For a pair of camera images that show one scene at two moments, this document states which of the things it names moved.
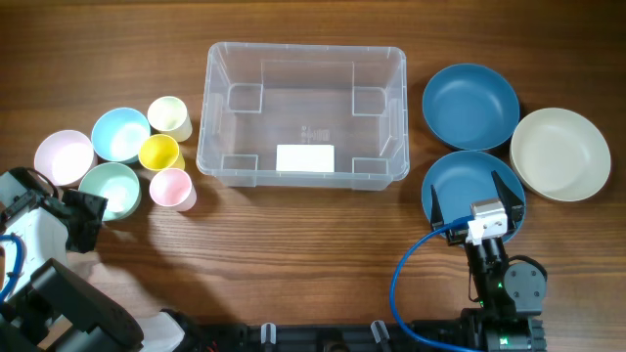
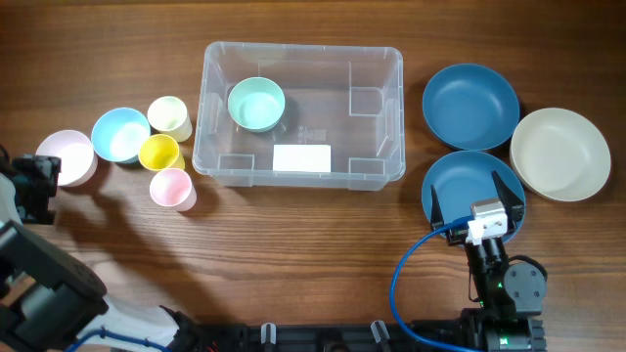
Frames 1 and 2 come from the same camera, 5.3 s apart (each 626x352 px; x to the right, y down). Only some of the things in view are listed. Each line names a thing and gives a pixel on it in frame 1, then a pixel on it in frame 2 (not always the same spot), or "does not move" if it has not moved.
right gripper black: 512,204 does not move
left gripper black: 95,206 → 46,168
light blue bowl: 118,133 does not move
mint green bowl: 116,183 → 256,104
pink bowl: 67,157 does not move
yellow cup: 160,152 does not move
